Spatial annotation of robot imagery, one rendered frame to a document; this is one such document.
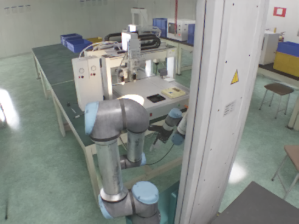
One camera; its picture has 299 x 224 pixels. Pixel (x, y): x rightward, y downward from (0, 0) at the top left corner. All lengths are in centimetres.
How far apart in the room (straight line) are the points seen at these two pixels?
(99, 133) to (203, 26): 48
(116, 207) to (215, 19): 78
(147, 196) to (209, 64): 61
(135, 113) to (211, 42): 36
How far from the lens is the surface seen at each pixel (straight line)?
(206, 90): 61
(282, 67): 374
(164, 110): 184
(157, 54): 214
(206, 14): 58
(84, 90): 196
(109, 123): 74
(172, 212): 107
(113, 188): 90
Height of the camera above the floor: 170
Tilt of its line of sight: 29 degrees down
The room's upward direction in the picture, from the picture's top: straight up
